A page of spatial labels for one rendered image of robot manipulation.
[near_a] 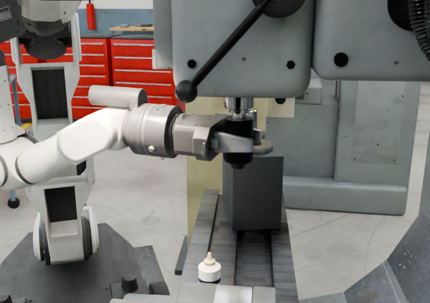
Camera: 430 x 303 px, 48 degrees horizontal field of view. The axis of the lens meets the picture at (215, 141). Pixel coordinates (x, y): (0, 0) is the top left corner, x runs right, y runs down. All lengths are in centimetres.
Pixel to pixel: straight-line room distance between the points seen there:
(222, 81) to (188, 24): 9
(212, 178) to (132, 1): 764
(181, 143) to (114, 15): 939
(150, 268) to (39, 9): 124
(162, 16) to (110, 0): 941
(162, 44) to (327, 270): 225
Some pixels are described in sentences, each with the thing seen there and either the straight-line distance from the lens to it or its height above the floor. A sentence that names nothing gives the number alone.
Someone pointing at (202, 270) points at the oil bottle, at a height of 99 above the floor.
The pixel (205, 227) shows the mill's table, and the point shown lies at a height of 90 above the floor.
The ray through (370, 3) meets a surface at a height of 144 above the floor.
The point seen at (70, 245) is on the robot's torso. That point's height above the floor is 70.
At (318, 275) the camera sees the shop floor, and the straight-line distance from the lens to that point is 279.
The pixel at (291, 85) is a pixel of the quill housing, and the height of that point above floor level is 133.
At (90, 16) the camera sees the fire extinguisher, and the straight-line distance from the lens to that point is 1013.
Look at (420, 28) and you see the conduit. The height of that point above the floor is 141.
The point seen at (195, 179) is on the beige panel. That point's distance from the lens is 266.
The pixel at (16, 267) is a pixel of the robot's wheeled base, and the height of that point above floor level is 57.
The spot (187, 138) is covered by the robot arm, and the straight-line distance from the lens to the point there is 76.
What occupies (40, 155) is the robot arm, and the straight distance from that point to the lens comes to 94.
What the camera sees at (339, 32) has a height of 140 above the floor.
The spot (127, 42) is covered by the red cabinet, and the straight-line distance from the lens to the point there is 547.
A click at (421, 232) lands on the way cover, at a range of 101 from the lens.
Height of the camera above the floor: 145
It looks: 17 degrees down
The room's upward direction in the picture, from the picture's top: straight up
